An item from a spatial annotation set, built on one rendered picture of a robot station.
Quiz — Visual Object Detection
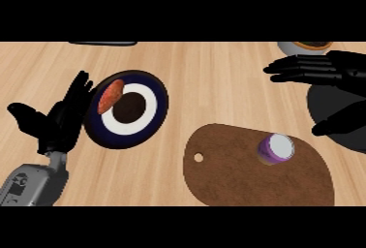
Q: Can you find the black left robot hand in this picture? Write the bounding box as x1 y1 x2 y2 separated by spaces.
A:
6 70 99 155

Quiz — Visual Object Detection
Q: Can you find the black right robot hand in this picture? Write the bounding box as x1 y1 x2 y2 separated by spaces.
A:
262 49 366 138

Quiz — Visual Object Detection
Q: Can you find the dark grey pan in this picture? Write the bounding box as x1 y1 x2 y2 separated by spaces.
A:
306 84 366 155

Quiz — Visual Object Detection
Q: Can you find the purple can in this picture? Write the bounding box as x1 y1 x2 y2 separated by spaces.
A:
257 133 297 167

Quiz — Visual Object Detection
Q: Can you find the brown oval cutting board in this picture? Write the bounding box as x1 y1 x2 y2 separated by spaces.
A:
183 123 337 207

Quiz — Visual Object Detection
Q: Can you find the white cup with brown rim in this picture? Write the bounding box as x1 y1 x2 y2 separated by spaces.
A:
276 41 335 56

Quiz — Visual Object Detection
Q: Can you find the navy and white plate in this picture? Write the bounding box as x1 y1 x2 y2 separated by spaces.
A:
83 69 170 150

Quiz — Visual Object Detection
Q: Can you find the dark flat appliance edge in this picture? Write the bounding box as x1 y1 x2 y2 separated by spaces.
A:
68 41 139 47

